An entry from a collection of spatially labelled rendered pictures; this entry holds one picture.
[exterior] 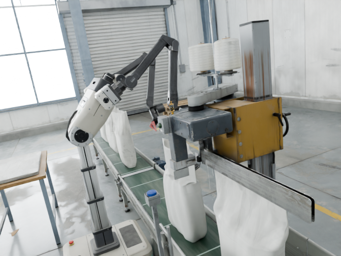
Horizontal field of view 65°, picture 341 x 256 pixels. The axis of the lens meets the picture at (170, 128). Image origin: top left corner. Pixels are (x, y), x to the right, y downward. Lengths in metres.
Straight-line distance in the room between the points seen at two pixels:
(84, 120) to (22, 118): 7.14
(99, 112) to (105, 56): 7.17
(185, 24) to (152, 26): 1.26
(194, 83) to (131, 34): 2.81
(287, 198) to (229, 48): 0.77
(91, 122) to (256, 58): 1.11
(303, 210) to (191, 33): 9.34
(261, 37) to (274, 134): 0.54
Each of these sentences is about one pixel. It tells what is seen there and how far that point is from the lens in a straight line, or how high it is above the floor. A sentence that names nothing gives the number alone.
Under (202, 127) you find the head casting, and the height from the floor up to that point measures 1.30.
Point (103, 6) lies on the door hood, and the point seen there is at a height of 3.38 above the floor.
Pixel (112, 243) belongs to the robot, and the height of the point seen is 0.30.
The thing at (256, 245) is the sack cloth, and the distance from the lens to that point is 1.29.
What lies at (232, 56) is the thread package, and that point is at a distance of 1.45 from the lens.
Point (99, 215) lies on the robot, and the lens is 2.22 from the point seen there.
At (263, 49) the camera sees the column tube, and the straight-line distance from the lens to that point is 1.63.
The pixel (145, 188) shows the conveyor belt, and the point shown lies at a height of 0.38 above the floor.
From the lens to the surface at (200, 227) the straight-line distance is 1.97.
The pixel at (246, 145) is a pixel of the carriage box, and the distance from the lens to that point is 1.54.
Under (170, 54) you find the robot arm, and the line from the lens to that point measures 1.82.
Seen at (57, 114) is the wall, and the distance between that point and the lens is 8.93.
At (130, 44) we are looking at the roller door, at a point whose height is 2.27.
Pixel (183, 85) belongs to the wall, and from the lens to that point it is 9.90.
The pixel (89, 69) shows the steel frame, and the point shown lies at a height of 1.67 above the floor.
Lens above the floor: 1.62
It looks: 14 degrees down
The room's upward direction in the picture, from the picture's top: 8 degrees counter-clockwise
